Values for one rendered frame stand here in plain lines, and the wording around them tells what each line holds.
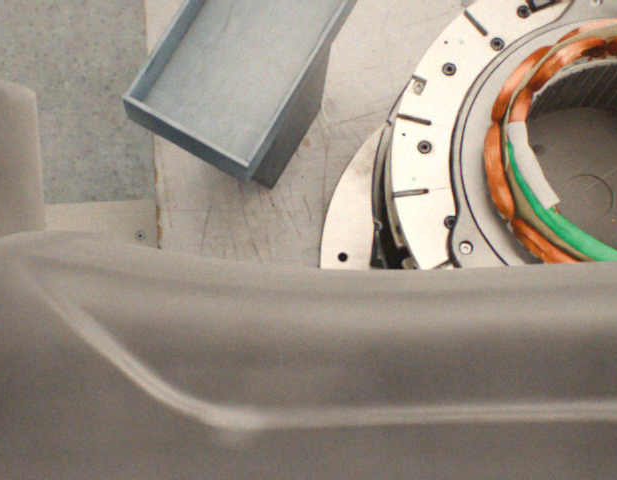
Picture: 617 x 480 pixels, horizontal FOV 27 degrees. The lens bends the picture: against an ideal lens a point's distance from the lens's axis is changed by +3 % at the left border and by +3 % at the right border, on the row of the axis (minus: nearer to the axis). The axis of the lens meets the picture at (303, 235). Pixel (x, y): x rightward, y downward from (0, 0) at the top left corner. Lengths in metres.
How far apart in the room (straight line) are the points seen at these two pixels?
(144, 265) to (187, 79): 0.84
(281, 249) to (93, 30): 1.01
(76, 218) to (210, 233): 0.58
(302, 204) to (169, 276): 1.07
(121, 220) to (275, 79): 0.80
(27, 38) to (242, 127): 1.20
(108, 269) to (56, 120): 1.95
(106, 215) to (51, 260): 1.62
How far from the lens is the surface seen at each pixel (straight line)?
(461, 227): 0.89
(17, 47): 2.15
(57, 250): 0.16
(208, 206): 1.22
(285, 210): 1.22
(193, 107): 0.99
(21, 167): 0.18
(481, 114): 0.92
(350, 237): 1.19
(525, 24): 0.96
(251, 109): 0.99
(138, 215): 1.76
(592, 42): 0.91
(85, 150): 2.08
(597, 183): 1.01
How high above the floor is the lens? 1.95
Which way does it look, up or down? 75 degrees down
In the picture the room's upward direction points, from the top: 10 degrees clockwise
